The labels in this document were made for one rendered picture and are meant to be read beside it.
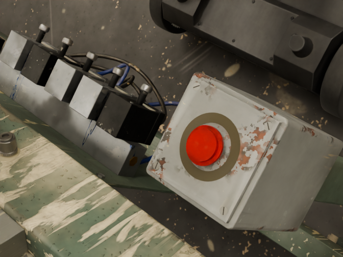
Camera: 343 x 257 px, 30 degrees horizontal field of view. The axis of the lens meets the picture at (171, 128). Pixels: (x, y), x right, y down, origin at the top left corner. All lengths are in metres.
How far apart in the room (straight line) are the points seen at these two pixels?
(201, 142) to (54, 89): 0.43
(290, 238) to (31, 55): 0.68
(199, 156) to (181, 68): 1.19
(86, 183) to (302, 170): 0.29
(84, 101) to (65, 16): 1.18
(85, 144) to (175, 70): 0.87
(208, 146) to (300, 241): 0.80
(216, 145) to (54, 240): 0.26
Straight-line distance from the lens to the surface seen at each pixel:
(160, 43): 1.86
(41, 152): 0.89
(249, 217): 0.63
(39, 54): 1.04
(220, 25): 1.54
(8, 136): 0.88
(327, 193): 0.88
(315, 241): 1.38
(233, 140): 0.61
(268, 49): 1.46
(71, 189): 0.83
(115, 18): 1.98
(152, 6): 1.68
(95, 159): 0.96
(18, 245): 0.82
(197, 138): 0.62
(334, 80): 1.39
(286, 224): 0.73
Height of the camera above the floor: 1.47
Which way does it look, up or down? 56 degrees down
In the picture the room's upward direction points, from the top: 75 degrees counter-clockwise
